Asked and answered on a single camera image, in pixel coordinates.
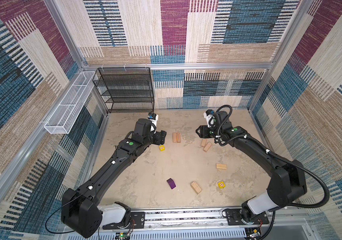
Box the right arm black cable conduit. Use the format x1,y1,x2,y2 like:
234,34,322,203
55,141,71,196
209,104,330,240

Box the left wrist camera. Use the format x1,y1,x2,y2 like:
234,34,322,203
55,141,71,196
148,112,159,133

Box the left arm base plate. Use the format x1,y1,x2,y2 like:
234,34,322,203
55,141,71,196
102,212,146,230

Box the aluminium front rail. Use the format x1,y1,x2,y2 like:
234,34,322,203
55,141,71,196
91,207,319,240

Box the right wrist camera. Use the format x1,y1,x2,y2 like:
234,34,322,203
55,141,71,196
203,110,215,128

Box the purple block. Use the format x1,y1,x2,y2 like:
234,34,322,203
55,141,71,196
167,178,176,190

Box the small yellow cube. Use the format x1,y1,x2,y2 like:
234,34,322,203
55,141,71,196
159,145,165,152

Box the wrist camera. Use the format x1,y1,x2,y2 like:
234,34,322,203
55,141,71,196
203,110,215,128
148,112,159,133

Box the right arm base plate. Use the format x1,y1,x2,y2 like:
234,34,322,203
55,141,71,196
221,208,270,226

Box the white mesh wall basket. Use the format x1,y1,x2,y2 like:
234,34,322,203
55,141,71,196
44,72,95,135

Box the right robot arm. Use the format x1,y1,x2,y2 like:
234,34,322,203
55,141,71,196
196,110,307,224

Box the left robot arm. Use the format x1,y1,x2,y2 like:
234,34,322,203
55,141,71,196
61,119,167,238

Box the wood block pair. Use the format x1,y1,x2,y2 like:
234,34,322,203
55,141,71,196
203,142,212,152
201,139,207,148

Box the black wire shelf rack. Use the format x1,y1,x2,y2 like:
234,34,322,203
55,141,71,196
94,67,155,114

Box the wood block front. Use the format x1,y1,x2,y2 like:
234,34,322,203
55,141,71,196
190,181,202,195

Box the yellow cube red mark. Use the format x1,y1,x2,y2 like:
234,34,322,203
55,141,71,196
217,181,226,189

